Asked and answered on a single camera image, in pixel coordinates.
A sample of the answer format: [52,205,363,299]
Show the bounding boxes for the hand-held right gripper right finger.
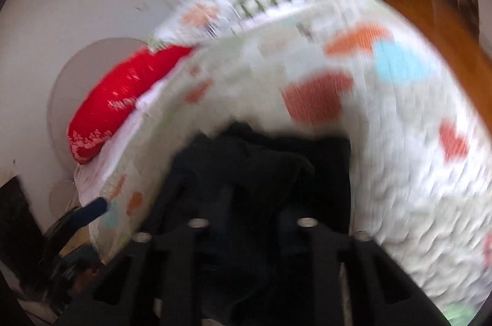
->
[277,195,437,326]

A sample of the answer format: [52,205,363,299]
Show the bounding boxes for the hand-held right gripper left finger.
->
[58,191,231,326]

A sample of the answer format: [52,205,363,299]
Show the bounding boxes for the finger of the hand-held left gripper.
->
[71,197,108,230]

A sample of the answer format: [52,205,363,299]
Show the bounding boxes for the black pants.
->
[154,122,352,326]

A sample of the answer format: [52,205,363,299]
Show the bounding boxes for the black flat panel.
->
[0,175,44,298]

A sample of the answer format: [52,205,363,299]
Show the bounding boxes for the white plush blanket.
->
[75,80,177,211]

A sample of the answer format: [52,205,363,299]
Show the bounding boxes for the quilted patchwork bedspread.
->
[88,0,492,326]

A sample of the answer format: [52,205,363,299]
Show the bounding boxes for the long red pillow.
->
[67,45,193,165]

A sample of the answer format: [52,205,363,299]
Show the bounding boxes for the pale round headboard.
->
[48,38,150,158]

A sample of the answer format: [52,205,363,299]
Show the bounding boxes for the white floral pillow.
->
[154,0,254,46]

